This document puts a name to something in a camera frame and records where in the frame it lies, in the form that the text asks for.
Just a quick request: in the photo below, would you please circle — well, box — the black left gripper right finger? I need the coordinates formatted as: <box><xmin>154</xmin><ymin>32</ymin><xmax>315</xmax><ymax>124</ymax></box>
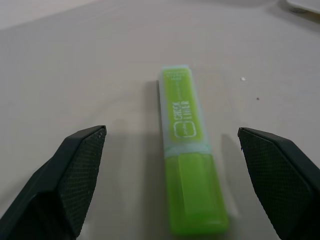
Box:
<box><xmin>237</xmin><ymin>126</ymin><xmax>320</xmax><ymax>240</ymax></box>

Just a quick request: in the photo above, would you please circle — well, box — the white pencil case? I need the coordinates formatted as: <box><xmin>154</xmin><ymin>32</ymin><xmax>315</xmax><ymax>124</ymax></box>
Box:
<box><xmin>284</xmin><ymin>0</ymin><xmax>320</xmax><ymax>15</ymax></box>

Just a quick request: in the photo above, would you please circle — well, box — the green highlighter marker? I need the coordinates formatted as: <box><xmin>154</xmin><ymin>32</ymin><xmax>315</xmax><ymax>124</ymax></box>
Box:
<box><xmin>158</xmin><ymin>64</ymin><xmax>230</xmax><ymax>235</ymax></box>

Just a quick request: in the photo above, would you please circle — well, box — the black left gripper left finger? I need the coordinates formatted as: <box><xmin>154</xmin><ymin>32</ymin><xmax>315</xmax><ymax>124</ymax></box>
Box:
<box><xmin>0</xmin><ymin>125</ymin><xmax>107</xmax><ymax>240</ymax></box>

